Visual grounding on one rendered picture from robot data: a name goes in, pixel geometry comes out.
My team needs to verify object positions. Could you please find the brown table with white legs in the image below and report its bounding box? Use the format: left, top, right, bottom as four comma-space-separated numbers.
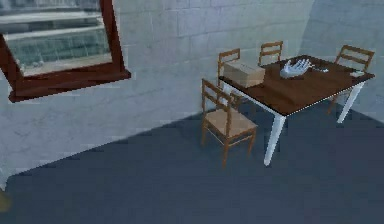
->
218, 54, 376, 167

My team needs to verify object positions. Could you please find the tan cardboard box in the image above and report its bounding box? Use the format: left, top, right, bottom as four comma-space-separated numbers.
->
222, 61, 267, 89

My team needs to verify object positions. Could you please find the dark red framed window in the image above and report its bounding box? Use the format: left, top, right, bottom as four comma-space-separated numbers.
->
0, 0, 132, 104

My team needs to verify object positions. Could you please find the brown wooden chair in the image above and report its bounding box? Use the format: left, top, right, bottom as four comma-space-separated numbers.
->
217, 48, 242, 88
327, 44, 376, 115
258, 40, 284, 67
200, 78, 259, 170

